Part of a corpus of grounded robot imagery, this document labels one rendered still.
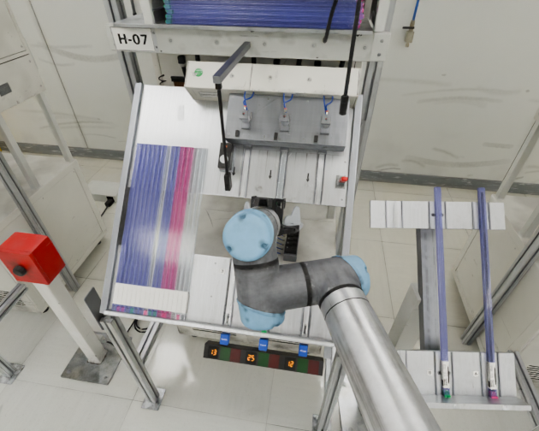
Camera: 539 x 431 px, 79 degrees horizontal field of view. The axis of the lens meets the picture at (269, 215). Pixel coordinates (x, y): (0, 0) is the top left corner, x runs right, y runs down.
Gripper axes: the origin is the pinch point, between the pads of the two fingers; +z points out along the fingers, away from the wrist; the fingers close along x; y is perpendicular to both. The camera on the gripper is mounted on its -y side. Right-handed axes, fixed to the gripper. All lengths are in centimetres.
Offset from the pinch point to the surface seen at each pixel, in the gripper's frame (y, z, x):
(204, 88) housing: 35.3, 10.4, 24.0
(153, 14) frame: 52, 3, 36
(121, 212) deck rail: -2.5, 9.6, 47.0
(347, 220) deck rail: 1.8, 10.3, -19.8
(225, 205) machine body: -2, 65, 30
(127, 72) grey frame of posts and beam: 41, 17, 51
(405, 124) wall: 62, 178, -74
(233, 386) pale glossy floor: -83, 56, 18
